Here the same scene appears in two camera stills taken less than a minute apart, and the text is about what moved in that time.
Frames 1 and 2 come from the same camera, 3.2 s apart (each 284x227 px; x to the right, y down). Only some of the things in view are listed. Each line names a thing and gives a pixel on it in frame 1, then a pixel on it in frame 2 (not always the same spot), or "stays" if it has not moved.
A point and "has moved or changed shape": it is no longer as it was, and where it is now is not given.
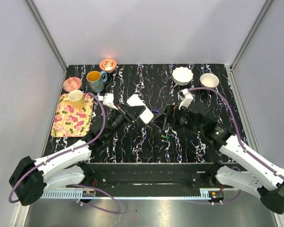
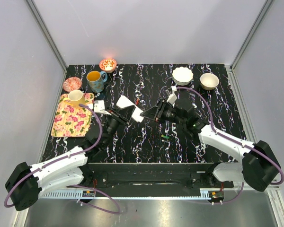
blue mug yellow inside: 96,80 stays
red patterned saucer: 72,83 stays
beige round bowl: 208,80 stays
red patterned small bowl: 108,65 stays
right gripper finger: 160,119 -> 152,111
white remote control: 146,116 has moved or changed shape
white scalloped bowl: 182,75 stays
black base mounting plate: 197,175 stays
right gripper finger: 160,122 -> 150,114
